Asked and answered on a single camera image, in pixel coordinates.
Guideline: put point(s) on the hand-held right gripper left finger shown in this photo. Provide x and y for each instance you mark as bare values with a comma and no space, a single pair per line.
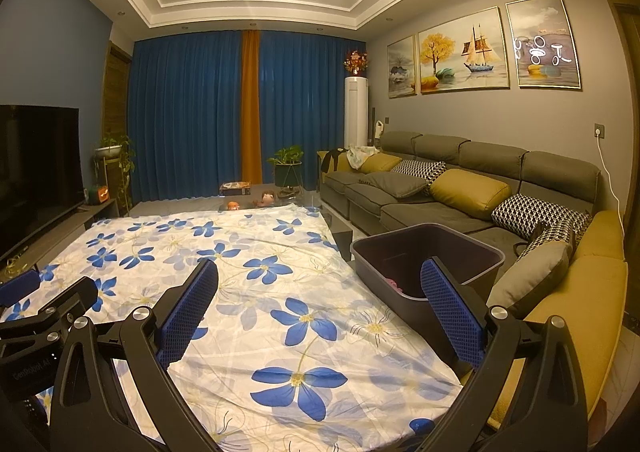
187,312

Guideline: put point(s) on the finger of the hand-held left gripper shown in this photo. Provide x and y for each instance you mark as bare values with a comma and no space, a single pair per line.
20,284
65,299

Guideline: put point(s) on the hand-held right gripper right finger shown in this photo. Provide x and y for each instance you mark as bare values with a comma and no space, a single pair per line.
452,312

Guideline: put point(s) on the pink plastic bag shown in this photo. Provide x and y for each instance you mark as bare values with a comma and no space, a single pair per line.
396,285

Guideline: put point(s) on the grey plastic bin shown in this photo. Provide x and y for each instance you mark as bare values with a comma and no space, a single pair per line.
385,252

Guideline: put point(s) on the yellow ribbon scraps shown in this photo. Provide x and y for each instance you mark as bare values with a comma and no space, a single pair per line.
15,265

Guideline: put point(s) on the plump grey cushion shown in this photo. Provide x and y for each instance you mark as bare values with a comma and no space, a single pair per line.
530,277

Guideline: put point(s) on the grey sectional sofa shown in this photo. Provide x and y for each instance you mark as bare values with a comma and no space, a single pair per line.
450,217

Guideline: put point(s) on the small orange speaker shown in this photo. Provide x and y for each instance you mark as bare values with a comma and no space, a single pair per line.
97,195

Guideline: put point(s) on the black television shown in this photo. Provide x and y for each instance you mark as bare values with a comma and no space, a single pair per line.
35,172

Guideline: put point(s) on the blue floral tablecloth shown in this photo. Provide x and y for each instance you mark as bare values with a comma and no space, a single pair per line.
300,272

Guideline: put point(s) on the large yellow cushion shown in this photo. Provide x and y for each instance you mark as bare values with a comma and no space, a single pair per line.
470,193

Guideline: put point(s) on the black white houndstooth cushion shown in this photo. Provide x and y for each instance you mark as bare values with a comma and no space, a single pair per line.
535,214

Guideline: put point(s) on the flat cardboard box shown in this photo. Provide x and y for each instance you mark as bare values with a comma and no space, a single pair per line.
235,189

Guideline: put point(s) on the small figurine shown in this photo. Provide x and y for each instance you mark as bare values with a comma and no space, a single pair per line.
267,197

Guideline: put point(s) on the flat grey cushion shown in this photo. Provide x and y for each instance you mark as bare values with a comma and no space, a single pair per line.
392,184

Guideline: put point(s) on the black white diamond cushion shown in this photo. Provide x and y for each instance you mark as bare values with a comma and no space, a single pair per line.
420,172

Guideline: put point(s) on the trailing plant white pot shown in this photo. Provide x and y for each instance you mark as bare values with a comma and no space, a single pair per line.
110,150

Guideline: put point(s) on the dark glass coffee table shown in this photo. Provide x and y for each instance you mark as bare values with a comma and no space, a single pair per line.
305,202

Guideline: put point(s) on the small yellow cushion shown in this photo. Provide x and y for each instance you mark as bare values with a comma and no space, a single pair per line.
381,163

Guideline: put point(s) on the potted plant dark green pot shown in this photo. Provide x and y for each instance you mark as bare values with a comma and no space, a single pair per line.
286,167

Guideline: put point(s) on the white cloth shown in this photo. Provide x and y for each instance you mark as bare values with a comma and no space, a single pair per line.
362,157

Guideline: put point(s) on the blue curtain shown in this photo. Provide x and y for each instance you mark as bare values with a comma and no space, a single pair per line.
185,117
310,107

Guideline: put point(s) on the black garment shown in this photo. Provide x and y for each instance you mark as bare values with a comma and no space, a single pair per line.
329,161

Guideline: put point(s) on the white stick vacuum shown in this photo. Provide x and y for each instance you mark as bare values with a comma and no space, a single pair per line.
379,127

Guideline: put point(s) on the orange curtain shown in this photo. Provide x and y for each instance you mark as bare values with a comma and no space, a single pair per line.
251,107

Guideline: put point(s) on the white tower air conditioner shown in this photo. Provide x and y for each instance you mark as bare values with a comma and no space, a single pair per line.
355,112

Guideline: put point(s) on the small grey framed painting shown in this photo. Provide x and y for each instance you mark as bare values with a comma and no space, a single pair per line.
401,70

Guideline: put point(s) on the sailboat framed painting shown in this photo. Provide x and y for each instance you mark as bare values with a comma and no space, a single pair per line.
462,55

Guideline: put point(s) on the flower bouquet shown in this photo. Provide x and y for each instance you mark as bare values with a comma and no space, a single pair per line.
355,63

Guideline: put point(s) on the framed painting with reflection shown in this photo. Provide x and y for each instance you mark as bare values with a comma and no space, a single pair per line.
542,45

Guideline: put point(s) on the wall socket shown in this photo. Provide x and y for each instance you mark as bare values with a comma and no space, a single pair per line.
599,131

